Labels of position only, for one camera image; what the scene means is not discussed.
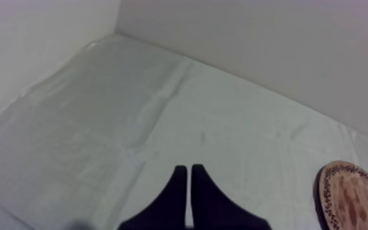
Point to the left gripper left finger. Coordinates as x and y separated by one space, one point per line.
169 208

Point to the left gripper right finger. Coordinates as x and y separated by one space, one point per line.
214 210

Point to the round wooden board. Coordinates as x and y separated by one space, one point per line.
354 199

